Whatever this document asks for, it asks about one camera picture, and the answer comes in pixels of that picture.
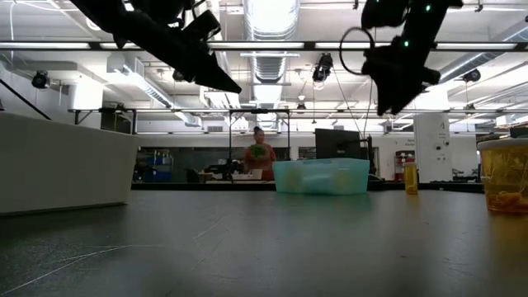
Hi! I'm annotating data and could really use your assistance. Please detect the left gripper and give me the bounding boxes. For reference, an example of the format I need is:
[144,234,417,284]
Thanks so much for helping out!
[113,0,243,94]

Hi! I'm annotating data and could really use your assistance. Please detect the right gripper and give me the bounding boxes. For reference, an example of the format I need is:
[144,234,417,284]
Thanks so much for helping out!
[361,43,441,116]

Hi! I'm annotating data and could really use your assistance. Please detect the teal plastic bin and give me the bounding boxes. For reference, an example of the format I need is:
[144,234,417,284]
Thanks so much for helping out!
[271,158,371,196]

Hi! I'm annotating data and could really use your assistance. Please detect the large orange pill bottle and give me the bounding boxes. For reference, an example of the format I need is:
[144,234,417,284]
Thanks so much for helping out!
[477,138,528,215]

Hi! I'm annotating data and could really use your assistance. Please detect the white plastic bin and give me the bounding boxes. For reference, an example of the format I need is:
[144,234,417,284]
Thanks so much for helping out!
[0,111,140,215]

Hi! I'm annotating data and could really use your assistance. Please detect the white square pillar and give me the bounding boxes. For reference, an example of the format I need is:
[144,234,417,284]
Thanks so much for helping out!
[413,88,454,184]

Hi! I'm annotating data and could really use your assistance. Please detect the red cabinet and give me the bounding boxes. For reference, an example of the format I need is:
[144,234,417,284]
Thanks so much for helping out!
[394,149,417,182]

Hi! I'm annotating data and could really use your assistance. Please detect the black monitor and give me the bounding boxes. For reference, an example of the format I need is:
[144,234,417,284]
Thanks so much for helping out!
[314,128,362,161]

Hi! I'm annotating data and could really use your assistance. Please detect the green potted plant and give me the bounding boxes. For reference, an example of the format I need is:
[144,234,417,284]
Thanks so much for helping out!
[248,143,268,160]

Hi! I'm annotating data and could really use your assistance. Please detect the person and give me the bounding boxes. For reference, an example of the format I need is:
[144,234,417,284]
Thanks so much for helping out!
[243,125,277,182]

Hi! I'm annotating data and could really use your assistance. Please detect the blue storage bins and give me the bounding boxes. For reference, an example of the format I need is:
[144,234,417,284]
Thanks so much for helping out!
[138,150,174,183]

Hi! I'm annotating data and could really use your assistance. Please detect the black slanted rod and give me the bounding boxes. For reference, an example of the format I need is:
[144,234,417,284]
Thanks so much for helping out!
[0,77,52,121]

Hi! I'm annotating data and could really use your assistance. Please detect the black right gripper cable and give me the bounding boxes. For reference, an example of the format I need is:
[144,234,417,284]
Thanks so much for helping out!
[339,26,376,77]

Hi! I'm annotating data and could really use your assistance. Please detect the silver ceiling duct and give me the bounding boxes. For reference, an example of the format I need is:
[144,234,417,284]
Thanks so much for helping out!
[243,0,301,129]

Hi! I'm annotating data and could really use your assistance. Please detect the black shelf frame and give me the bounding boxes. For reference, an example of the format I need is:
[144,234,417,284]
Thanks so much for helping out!
[68,106,138,135]

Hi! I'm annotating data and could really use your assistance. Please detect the black aluminium table frame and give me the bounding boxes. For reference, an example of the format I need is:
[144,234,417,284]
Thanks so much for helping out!
[131,180,484,194]

